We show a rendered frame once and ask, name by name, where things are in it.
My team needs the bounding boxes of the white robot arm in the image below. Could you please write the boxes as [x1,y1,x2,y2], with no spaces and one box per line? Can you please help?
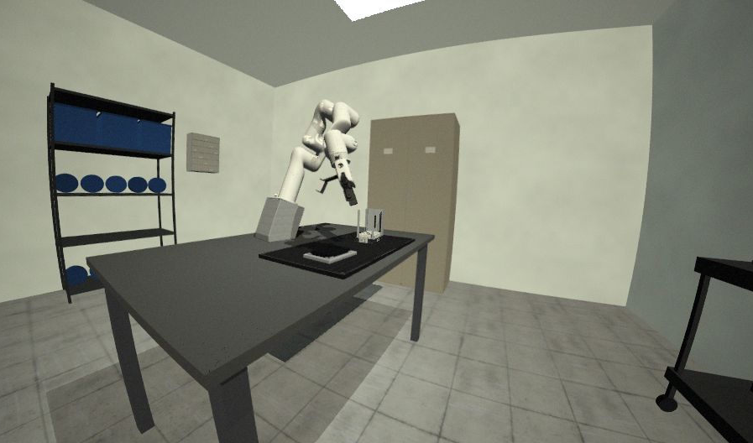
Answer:
[275,100,359,205]

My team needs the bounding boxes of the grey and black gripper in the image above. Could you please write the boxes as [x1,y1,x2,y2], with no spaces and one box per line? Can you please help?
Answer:
[332,159,358,206]

